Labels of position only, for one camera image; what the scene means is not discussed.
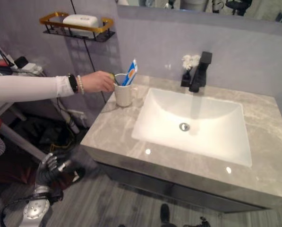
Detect black diffuser bottle white flowers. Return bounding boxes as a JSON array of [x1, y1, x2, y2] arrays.
[[180, 54, 201, 87]]

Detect blue white toothpaste tube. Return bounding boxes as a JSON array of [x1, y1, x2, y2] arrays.
[[121, 59, 139, 87]]

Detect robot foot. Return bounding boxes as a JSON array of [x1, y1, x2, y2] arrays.
[[159, 203, 171, 227]]

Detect white ceramic cup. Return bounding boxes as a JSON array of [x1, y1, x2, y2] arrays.
[[113, 73, 138, 107]]

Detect black hanging cable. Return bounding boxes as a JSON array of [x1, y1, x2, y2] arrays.
[[69, 0, 97, 72]]

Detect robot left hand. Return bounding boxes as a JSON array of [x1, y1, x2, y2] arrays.
[[37, 152, 72, 188]]

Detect person's hand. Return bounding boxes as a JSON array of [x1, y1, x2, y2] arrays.
[[81, 70, 115, 94]]

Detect grey marble vanity counter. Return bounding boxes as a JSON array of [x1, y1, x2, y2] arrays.
[[80, 75, 282, 215]]

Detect wall mirror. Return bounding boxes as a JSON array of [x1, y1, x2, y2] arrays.
[[117, 0, 282, 25]]

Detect green black toothbrush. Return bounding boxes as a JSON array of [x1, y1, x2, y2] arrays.
[[109, 73, 120, 86]]

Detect white sink basin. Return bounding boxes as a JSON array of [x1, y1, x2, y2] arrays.
[[131, 87, 253, 168]]

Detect white power strip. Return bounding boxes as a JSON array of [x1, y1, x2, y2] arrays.
[[10, 61, 43, 74]]

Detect black faucet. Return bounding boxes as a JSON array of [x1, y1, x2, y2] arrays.
[[188, 51, 213, 93]]

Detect pearl bead bracelet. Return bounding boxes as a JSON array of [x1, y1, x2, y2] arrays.
[[77, 75, 85, 95]]

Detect black wrist watch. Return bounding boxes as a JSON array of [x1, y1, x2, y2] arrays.
[[67, 73, 79, 94]]

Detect gold black wall shelf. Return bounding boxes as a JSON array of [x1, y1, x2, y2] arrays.
[[39, 11, 116, 43]]

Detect white soap box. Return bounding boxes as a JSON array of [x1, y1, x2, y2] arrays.
[[62, 14, 100, 38]]

